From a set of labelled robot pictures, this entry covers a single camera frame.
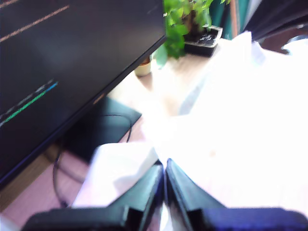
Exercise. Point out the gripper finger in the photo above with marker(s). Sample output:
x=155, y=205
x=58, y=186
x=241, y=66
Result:
x=183, y=192
x=146, y=192

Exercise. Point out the white pastel striped tea towel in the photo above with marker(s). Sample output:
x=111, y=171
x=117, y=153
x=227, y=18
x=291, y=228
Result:
x=240, y=120

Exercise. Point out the black Huawei monitor on stand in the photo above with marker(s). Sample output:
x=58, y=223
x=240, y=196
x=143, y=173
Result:
x=72, y=60

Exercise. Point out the green potted leafy plant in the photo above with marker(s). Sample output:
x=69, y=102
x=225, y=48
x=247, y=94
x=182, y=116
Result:
x=178, y=31

